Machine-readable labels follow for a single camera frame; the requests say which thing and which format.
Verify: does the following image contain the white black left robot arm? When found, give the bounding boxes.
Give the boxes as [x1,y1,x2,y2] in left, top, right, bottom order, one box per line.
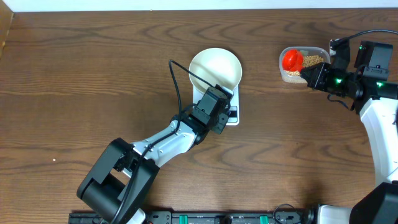
[76,85,234,223]

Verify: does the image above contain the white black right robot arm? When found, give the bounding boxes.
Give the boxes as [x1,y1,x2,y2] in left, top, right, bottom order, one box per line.
[300,39,397,223]

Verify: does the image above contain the yellow soybeans in container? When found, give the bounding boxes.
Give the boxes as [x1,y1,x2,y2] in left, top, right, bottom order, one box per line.
[285,55,324,76]

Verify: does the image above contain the clear plastic bean container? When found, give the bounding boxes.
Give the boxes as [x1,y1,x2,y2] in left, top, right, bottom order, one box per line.
[279,46,331,83]

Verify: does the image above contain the white digital kitchen scale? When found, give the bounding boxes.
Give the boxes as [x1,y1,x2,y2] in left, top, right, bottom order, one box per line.
[193,86,240,126]

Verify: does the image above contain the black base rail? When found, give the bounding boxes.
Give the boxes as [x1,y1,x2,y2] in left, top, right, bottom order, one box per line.
[68,210,318,224]

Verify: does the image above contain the white round bowl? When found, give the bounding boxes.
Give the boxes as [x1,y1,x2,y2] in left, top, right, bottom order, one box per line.
[189,48,243,90]

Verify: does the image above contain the red measuring scoop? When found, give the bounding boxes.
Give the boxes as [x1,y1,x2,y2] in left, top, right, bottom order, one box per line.
[282,49,303,72]

